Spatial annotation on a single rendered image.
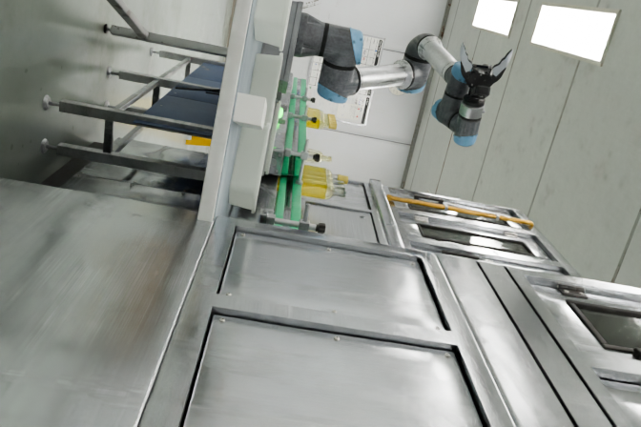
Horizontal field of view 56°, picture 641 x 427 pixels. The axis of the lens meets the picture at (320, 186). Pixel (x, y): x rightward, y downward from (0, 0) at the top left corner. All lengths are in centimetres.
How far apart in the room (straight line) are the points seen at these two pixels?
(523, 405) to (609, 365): 25
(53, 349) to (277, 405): 30
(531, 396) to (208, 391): 47
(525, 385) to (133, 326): 59
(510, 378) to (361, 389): 25
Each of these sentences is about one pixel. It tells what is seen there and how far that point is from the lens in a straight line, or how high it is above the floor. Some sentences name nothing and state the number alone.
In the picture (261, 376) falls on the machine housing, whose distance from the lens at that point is 88.
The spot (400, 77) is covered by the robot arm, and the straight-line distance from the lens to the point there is 236.
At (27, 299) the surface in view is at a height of 54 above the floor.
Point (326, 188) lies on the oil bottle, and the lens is 225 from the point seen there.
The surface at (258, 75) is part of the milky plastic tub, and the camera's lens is 172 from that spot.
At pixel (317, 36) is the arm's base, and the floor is 92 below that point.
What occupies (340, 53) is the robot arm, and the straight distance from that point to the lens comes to 208.
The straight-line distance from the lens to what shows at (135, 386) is 82.
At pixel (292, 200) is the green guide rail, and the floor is 94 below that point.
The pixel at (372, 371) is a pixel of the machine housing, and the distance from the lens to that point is 94.
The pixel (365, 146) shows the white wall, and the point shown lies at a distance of 837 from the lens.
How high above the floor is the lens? 85
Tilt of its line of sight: 5 degrees up
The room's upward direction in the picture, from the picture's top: 100 degrees clockwise
